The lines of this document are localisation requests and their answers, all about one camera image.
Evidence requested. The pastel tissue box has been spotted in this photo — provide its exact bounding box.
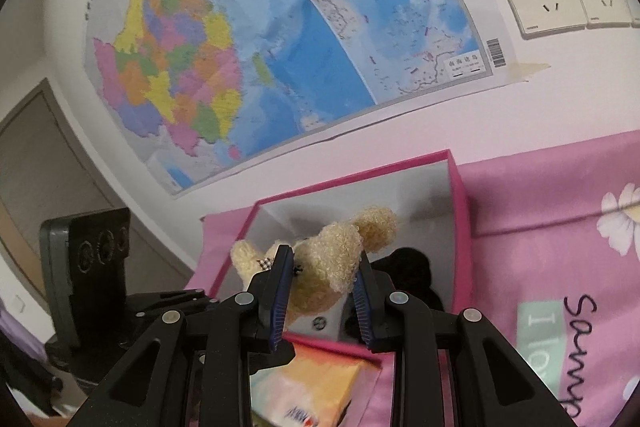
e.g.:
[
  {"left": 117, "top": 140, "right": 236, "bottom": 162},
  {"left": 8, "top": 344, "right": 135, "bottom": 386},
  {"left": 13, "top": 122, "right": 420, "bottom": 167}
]
[{"left": 250, "top": 343, "right": 381, "bottom": 426}]

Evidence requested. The grey door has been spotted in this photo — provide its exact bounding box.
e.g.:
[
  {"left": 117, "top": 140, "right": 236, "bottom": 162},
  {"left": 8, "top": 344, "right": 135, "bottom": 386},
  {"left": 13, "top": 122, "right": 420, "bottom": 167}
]
[{"left": 0, "top": 78, "right": 196, "bottom": 308}]

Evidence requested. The white wall switch plate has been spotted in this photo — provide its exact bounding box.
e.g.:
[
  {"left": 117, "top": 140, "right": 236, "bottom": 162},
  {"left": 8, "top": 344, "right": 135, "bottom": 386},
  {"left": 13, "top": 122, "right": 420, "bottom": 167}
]
[{"left": 629, "top": 0, "right": 640, "bottom": 28}]

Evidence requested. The black fabric hat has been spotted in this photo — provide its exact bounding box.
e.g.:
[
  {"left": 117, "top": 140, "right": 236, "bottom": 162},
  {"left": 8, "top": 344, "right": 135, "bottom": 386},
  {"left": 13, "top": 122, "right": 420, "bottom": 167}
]
[{"left": 371, "top": 247, "right": 445, "bottom": 312}]

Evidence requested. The beige teddy bear plush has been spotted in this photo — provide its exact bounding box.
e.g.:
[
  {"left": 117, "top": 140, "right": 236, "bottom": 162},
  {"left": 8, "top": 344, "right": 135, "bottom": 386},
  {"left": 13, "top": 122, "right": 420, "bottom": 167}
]
[{"left": 230, "top": 207, "right": 398, "bottom": 326}]

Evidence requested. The pink printed table cloth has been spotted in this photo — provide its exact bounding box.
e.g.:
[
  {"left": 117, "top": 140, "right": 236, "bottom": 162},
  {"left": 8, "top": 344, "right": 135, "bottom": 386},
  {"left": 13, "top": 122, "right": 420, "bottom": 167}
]
[{"left": 190, "top": 131, "right": 639, "bottom": 426}]

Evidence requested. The colourful wall map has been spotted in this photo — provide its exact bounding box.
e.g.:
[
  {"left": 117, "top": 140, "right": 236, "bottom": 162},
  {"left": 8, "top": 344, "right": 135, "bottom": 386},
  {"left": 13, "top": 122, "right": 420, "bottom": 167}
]
[{"left": 81, "top": 0, "right": 516, "bottom": 198}]

